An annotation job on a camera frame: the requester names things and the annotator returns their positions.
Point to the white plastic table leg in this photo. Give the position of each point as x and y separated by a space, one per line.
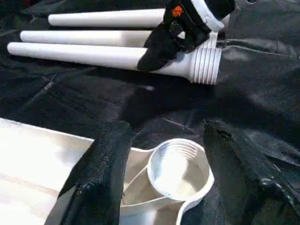
84 56
108 18
84 37

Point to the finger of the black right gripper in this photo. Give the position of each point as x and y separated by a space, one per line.
159 49
197 40

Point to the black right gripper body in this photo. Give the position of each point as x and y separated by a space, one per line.
180 11

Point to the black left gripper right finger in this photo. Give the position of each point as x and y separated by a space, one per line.
253 183

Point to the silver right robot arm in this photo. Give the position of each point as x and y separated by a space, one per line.
216 10

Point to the white plastic table top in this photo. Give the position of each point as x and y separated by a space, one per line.
42 168

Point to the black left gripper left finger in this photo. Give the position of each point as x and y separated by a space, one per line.
101 178

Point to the black mat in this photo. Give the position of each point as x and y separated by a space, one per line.
70 98

